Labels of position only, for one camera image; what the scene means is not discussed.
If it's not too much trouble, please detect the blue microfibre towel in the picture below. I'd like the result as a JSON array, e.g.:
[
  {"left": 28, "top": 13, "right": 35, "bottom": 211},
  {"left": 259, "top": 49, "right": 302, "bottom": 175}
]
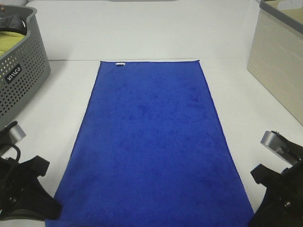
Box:
[{"left": 45, "top": 61, "right": 253, "bottom": 227}]

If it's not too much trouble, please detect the beige box with grey rim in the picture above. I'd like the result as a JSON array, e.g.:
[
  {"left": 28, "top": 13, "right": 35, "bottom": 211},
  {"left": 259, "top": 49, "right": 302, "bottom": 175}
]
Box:
[{"left": 247, "top": 0, "right": 303, "bottom": 122}]

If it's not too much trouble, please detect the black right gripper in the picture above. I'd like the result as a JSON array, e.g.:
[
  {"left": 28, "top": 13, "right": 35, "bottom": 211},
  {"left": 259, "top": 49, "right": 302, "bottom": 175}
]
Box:
[{"left": 248, "top": 157, "right": 303, "bottom": 227}]

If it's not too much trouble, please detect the yellow-green towel in basket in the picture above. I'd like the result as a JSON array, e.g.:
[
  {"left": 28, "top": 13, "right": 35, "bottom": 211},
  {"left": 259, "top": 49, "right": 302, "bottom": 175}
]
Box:
[{"left": 0, "top": 31, "right": 26, "bottom": 57}]

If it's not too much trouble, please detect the black cloth in basket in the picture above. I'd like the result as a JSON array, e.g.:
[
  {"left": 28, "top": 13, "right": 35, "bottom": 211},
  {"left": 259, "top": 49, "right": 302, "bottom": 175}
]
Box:
[{"left": 0, "top": 15, "right": 27, "bottom": 35}]

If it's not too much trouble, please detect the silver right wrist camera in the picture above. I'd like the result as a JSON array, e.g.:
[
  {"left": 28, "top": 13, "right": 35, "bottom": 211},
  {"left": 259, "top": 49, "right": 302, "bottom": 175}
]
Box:
[{"left": 260, "top": 131, "right": 301, "bottom": 166}]

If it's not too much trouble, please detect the grey perforated plastic basket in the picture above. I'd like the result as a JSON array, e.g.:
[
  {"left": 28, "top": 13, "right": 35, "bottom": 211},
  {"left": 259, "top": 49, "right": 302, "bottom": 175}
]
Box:
[{"left": 0, "top": 5, "right": 51, "bottom": 128}]

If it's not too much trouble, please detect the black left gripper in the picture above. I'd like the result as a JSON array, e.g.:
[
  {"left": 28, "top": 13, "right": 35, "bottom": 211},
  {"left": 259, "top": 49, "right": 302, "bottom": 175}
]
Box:
[{"left": 0, "top": 156, "right": 62, "bottom": 220}]

